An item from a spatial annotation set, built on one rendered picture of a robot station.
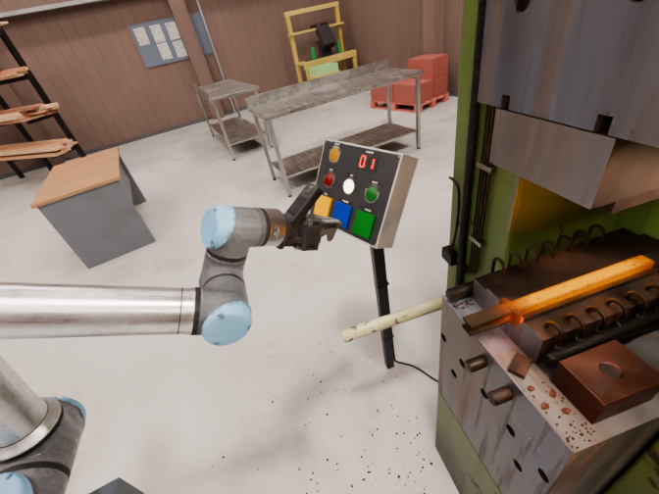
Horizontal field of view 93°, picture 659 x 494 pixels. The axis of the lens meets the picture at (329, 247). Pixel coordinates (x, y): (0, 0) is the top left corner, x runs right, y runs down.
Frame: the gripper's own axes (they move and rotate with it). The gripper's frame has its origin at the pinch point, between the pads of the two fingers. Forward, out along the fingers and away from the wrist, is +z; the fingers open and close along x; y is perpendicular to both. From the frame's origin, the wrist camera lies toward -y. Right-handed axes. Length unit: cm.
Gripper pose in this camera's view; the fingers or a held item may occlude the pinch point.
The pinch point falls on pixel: (338, 221)
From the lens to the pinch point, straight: 89.1
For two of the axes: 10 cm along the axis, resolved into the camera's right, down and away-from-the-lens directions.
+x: 6.4, 3.6, -6.8
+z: 7.4, -0.3, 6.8
